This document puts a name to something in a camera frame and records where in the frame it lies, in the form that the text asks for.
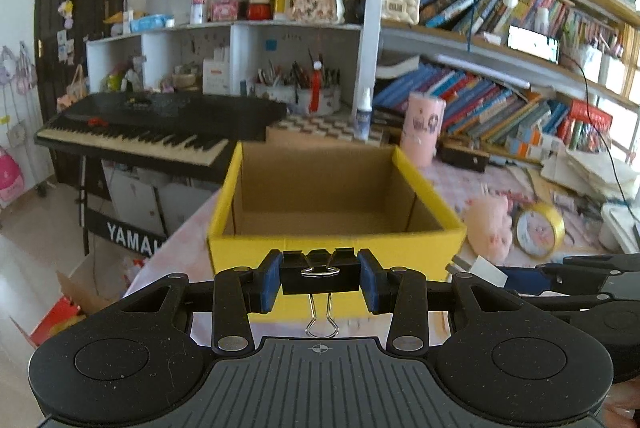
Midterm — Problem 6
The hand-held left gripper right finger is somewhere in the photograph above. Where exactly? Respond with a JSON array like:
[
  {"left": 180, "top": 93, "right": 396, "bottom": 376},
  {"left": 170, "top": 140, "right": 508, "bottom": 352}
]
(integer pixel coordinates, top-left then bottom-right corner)
[{"left": 358, "top": 249, "right": 526, "bottom": 355}]

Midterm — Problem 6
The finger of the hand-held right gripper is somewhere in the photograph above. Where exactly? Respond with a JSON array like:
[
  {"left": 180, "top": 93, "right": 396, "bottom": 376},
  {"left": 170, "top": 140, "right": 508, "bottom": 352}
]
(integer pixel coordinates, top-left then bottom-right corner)
[
  {"left": 537, "top": 253, "right": 640, "bottom": 276},
  {"left": 499, "top": 265, "right": 640, "bottom": 297}
]

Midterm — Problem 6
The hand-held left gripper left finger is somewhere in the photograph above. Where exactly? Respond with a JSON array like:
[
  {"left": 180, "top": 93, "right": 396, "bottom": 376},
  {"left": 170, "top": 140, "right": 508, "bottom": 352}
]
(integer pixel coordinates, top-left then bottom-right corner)
[{"left": 112, "top": 249, "right": 284, "bottom": 355}]

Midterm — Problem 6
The white charger plug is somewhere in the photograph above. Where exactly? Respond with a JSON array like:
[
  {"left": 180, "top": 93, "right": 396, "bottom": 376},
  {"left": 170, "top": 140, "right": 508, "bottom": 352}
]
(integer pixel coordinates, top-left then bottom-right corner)
[{"left": 446, "top": 255, "right": 508, "bottom": 289}]

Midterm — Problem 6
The black binder clip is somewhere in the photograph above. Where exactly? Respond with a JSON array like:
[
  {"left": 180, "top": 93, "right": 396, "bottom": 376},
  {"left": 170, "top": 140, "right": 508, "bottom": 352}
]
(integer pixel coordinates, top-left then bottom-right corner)
[{"left": 281, "top": 248, "right": 362, "bottom": 339}]

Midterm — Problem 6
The yellow tape roll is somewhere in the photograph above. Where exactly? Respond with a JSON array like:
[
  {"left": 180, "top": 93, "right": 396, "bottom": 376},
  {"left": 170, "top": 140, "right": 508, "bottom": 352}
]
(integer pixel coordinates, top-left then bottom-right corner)
[{"left": 515, "top": 203, "right": 566, "bottom": 259}]

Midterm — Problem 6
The pink plush toy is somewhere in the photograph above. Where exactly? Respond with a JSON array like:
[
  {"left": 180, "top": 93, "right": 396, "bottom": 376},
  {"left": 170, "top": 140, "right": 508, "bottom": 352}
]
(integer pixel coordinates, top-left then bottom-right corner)
[{"left": 462, "top": 194, "right": 516, "bottom": 259}]

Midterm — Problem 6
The yellow cardboard box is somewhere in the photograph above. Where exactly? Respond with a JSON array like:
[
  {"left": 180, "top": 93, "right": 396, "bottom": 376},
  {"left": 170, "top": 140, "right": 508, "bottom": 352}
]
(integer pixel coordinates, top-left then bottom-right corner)
[{"left": 207, "top": 141, "right": 468, "bottom": 321}]

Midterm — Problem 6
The pink checked desktop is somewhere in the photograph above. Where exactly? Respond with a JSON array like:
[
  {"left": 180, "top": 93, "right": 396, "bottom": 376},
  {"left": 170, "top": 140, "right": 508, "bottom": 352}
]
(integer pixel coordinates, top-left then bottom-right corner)
[{"left": 122, "top": 143, "right": 640, "bottom": 428}]

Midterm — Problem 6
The stack of papers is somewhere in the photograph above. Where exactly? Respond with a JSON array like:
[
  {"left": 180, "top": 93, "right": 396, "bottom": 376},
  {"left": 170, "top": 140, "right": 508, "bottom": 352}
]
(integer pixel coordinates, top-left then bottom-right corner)
[{"left": 542, "top": 148, "right": 640, "bottom": 204}]

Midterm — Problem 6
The orange and blue carton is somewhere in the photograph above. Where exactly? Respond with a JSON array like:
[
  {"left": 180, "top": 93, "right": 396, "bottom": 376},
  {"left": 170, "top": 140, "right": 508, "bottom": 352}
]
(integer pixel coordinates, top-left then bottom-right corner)
[
  {"left": 520, "top": 125, "right": 566, "bottom": 150},
  {"left": 505, "top": 137, "right": 543, "bottom": 160}
]

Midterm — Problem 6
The red pencil box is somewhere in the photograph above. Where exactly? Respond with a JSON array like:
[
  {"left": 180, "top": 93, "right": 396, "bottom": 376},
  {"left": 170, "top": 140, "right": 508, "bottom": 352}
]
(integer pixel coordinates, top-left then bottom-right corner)
[{"left": 560, "top": 101, "right": 613, "bottom": 154}]

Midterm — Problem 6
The black keyboard stand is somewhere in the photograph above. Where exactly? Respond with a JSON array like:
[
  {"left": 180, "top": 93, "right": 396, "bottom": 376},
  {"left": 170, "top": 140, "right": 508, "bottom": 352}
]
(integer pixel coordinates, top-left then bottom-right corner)
[{"left": 79, "top": 153, "right": 168, "bottom": 259}]

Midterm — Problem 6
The pink humidifier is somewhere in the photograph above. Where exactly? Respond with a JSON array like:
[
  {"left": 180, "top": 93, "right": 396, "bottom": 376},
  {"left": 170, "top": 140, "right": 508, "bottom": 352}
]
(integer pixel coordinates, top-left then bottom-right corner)
[{"left": 400, "top": 92, "right": 447, "bottom": 168}]

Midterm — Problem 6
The wooden chessboard box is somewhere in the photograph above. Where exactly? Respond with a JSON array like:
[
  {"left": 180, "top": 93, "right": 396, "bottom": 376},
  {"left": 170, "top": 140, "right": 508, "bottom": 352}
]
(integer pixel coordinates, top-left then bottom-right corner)
[{"left": 265, "top": 115, "right": 387, "bottom": 147}]

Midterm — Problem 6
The white blue spray bottle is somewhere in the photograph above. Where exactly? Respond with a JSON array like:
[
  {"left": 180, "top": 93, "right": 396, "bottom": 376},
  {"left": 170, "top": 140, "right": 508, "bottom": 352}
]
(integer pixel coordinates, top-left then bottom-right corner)
[{"left": 352, "top": 87, "right": 375, "bottom": 141}]

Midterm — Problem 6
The long row of slanted books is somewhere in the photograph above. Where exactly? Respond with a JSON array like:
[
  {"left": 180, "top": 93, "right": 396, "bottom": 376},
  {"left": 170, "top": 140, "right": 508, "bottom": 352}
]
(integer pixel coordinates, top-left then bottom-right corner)
[{"left": 375, "top": 63, "right": 571, "bottom": 149}]

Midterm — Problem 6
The pen holder with pens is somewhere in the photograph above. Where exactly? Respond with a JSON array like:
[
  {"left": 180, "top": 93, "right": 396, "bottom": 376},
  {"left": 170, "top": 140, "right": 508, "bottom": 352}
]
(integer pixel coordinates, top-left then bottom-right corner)
[{"left": 255, "top": 61, "right": 341, "bottom": 115}]

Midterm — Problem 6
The brown cardboard carton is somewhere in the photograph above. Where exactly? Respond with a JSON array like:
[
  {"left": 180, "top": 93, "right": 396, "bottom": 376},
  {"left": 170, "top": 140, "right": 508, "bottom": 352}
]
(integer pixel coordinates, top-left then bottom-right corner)
[{"left": 10, "top": 271, "right": 126, "bottom": 349}]

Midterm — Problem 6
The red tassel ornament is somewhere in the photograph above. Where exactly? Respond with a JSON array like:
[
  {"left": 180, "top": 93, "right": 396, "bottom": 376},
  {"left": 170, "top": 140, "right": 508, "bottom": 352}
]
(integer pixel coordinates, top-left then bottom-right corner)
[{"left": 309, "top": 61, "right": 323, "bottom": 113}]

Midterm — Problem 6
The black electronic keyboard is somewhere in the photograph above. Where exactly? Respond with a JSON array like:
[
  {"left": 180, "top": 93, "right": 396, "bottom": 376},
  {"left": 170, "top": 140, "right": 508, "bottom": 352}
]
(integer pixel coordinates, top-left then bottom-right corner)
[{"left": 34, "top": 92, "right": 288, "bottom": 184}]

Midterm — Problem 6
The grey open book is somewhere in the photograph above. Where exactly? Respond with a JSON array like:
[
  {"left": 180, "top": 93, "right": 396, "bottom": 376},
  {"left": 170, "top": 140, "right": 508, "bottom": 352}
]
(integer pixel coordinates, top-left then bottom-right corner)
[{"left": 377, "top": 56, "right": 421, "bottom": 82}]

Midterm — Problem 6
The white light bar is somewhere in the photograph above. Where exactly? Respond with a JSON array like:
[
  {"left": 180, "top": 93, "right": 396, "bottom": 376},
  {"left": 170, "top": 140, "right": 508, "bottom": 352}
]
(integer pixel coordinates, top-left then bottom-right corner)
[{"left": 432, "top": 53, "right": 531, "bottom": 89}]

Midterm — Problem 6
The white shelf unit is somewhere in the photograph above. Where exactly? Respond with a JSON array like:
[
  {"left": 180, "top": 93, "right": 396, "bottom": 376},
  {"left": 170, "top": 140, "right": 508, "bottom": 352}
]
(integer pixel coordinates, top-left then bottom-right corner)
[{"left": 86, "top": 21, "right": 363, "bottom": 109}]

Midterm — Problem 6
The wooden bookshelf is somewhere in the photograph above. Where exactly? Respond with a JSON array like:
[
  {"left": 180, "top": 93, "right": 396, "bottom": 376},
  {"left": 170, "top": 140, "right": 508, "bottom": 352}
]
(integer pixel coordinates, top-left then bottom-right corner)
[{"left": 357, "top": 0, "right": 640, "bottom": 169}]

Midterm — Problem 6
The row of mixed shelf books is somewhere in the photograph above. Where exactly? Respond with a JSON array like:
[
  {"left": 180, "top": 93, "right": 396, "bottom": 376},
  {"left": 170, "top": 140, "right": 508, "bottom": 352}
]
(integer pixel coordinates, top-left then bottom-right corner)
[{"left": 417, "top": 0, "right": 626, "bottom": 54}]

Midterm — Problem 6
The pink tissue box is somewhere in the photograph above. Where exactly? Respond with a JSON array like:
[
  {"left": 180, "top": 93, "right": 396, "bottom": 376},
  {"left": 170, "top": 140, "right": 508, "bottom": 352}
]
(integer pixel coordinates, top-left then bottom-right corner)
[{"left": 211, "top": 0, "right": 240, "bottom": 22}]

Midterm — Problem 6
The pink backpack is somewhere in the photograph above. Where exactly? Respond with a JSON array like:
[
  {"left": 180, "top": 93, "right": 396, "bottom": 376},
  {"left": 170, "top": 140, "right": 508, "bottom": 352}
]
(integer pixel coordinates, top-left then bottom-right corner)
[{"left": 0, "top": 148, "right": 26, "bottom": 204}]

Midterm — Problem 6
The blue wipes pack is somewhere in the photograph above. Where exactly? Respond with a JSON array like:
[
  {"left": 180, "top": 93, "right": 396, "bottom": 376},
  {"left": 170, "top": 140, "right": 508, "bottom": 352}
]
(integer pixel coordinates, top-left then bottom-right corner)
[{"left": 130, "top": 14, "right": 168, "bottom": 33}]

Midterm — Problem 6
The black cable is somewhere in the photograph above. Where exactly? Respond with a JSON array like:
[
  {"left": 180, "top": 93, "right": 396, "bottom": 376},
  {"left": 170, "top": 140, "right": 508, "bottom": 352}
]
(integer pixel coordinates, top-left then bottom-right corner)
[{"left": 560, "top": 53, "right": 633, "bottom": 204}]

